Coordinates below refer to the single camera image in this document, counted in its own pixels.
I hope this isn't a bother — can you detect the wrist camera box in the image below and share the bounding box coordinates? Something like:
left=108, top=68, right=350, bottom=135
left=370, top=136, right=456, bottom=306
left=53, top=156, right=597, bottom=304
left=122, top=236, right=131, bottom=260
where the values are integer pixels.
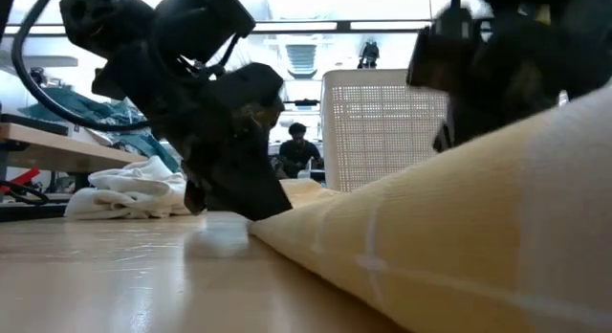
left=405, top=7, right=480, bottom=93
left=152, top=0, right=257, bottom=64

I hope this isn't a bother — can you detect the person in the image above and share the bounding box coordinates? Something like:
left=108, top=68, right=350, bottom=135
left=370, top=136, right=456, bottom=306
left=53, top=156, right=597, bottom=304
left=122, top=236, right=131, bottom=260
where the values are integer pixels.
left=276, top=122, right=326, bottom=180

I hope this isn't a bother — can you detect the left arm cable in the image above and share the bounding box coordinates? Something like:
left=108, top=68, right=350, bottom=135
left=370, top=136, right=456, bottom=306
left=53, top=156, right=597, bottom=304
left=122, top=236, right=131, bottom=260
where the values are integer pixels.
left=10, top=0, right=157, bottom=133

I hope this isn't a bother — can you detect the silver ventilation duct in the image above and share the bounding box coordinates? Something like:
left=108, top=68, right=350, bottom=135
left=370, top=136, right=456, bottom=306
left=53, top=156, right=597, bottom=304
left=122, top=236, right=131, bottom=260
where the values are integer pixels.
left=285, top=43, right=317, bottom=80

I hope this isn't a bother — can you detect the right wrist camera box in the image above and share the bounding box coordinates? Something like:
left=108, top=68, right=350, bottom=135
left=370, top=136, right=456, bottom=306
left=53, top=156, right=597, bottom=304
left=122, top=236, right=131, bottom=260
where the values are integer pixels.
left=405, top=7, right=480, bottom=93

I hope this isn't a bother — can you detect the yellow checked towel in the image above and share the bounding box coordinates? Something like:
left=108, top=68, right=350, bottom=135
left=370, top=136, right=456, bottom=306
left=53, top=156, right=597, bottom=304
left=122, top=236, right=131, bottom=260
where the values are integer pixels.
left=248, top=81, right=612, bottom=333

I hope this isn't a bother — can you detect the blue cloth pile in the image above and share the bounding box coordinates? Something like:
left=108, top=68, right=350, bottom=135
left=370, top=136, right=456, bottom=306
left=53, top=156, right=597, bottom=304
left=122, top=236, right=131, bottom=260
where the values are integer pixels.
left=18, top=86, right=182, bottom=172

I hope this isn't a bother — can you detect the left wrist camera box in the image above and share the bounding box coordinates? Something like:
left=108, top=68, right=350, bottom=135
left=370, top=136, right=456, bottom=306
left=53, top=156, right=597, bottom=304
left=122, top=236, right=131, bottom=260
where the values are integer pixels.
left=152, top=0, right=257, bottom=64

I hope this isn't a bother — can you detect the black background rig frame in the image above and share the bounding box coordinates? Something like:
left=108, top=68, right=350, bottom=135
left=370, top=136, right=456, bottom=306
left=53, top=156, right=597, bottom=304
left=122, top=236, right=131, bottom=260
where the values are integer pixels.
left=281, top=98, right=322, bottom=108

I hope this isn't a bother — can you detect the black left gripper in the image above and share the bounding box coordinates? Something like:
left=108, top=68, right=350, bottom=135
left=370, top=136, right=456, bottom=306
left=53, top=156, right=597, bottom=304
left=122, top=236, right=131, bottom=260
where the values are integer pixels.
left=93, top=45, right=293, bottom=222

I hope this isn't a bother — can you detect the black overhead camera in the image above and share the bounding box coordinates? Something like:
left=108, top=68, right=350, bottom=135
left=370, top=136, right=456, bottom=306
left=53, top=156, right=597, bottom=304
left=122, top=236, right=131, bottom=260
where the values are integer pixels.
left=358, top=38, right=382, bottom=70

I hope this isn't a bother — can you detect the white crumpled towel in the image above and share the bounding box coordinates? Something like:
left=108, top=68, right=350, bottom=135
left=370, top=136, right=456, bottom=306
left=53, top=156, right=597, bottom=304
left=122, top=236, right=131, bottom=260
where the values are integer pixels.
left=64, top=155, right=193, bottom=221

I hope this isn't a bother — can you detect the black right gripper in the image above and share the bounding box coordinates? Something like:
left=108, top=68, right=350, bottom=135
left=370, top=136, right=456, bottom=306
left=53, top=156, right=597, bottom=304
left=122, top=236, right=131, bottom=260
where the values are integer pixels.
left=432, top=16, right=612, bottom=153

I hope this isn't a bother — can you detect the white plastic bin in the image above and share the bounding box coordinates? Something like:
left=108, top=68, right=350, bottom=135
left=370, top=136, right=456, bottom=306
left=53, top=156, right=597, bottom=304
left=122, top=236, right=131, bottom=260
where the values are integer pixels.
left=319, top=68, right=450, bottom=193

